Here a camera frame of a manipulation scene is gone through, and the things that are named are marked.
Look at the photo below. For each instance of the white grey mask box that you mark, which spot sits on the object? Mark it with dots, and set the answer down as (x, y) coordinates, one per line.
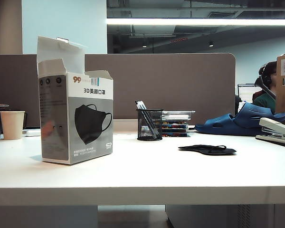
(90, 147)

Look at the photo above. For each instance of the black face mask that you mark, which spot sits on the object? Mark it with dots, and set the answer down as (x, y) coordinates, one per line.
(204, 150)

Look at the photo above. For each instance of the colourful printed box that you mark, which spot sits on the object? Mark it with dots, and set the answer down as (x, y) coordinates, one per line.
(174, 124)
(174, 133)

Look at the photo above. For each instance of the black white pen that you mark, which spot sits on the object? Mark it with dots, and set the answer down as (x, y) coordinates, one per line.
(143, 104)
(138, 104)

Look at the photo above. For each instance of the black mesh pen holder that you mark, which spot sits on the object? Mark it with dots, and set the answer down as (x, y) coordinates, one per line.
(154, 118)

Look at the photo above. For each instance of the clear plastic case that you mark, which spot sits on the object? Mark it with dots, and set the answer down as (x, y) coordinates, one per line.
(178, 115)

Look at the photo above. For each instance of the brown desk partition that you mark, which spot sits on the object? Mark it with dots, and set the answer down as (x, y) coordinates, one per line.
(180, 83)

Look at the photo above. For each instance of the blue foam slipper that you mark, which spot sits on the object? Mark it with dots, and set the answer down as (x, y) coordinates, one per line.
(218, 127)
(254, 111)

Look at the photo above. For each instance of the black chair back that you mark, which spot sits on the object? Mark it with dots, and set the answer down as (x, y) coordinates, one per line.
(238, 104)

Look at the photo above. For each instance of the ceiling light strip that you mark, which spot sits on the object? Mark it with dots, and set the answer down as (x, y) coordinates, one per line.
(192, 21)

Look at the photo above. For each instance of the computer monitor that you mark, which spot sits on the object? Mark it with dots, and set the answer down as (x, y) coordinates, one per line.
(245, 92)

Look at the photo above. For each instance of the person in green top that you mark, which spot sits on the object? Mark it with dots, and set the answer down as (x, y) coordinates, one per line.
(266, 102)

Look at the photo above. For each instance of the beige paper cup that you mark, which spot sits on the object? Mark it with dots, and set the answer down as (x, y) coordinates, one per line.
(12, 126)

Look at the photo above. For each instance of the white grey stapler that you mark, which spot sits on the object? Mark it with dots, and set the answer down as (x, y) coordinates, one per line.
(275, 127)

